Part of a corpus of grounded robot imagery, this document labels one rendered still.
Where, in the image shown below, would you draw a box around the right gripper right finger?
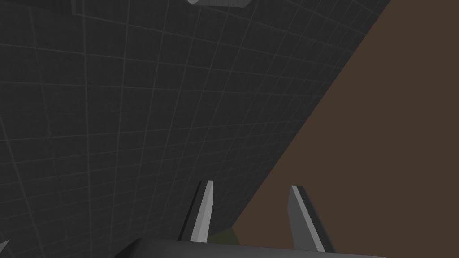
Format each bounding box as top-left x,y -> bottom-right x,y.
287,185 -> 336,253

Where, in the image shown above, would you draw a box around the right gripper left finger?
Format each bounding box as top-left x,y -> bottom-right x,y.
178,180 -> 214,243

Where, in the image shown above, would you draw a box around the grey cylindrical handle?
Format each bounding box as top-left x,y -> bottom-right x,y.
187,0 -> 254,8

